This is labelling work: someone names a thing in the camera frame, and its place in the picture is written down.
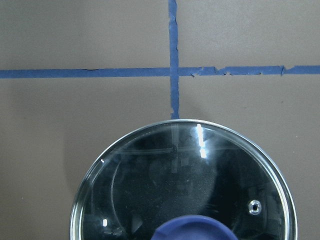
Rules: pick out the glass lid with blue knob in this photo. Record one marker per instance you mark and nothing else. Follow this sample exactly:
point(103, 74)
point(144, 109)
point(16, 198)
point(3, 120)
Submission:
point(183, 179)

